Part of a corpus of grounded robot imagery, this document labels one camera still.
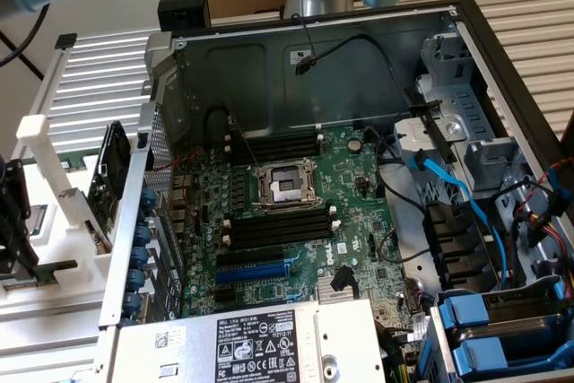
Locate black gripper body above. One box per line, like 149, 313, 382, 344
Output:
0, 154, 30, 246

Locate black RAM slot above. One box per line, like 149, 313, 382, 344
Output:
224, 213, 339, 237
229, 142, 321, 157
229, 147, 320, 165
229, 130, 323, 144
227, 226, 341, 252
222, 205, 338, 230
229, 135, 322, 151
226, 219, 340, 243

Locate CPU chip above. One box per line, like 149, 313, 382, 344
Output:
26, 204, 49, 241

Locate white parts rack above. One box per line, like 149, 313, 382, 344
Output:
0, 114, 135, 315

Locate black graphics card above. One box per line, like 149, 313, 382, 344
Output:
85, 120, 134, 250

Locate black table end clip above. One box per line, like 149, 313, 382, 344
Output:
54, 32, 79, 50

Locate short black expansion slot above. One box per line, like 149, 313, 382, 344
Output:
213, 287, 238, 305

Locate long black expansion slot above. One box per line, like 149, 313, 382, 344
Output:
215, 245, 287, 268

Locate blue expansion slot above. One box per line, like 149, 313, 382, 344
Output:
213, 261, 291, 286

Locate thin metal locking lever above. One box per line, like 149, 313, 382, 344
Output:
227, 117, 262, 170

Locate silver power supply unit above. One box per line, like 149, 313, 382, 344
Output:
106, 296, 387, 383

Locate black box device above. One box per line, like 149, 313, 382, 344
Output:
158, 0, 213, 33

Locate CPU socket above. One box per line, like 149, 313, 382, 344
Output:
249, 156, 321, 219

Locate open PC case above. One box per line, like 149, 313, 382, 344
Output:
96, 0, 574, 383

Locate black plug connector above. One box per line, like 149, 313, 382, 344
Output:
329, 265, 356, 293

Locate silver chipset heatsink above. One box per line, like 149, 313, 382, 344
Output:
315, 281, 370, 307

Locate green motherboard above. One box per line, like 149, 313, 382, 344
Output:
169, 127, 434, 360

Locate blue disk bay caddies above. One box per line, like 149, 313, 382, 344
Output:
419, 278, 574, 383

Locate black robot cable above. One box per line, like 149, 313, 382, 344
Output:
0, 3, 51, 66

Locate red thin wire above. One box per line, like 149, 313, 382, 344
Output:
151, 148, 213, 174

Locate black looped wire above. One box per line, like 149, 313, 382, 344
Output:
374, 126, 428, 268

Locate black wire with connector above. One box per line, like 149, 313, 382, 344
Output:
290, 12, 434, 111

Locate silver metal drive bracket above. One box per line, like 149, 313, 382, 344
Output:
393, 114, 466, 170

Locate blue flat data wire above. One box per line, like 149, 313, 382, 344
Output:
409, 148, 513, 286

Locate coloured power wire bundle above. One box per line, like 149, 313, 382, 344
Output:
513, 157, 574, 297

